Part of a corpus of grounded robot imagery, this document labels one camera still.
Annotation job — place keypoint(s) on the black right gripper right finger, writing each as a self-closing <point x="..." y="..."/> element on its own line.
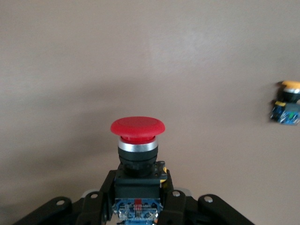
<point x="182" y="211"/>

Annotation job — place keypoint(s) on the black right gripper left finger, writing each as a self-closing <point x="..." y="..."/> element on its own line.
<point x="93" y="211"/>

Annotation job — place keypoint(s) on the red mushroom push button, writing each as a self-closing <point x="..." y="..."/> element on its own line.
<point x="138" y="126"/>

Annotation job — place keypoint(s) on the orange mushroom push button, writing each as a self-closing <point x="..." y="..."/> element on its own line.
<point x="288" y="114"/>

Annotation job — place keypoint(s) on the brown table cover sheet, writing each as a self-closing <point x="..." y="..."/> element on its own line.
<point x="117" y="58"/>

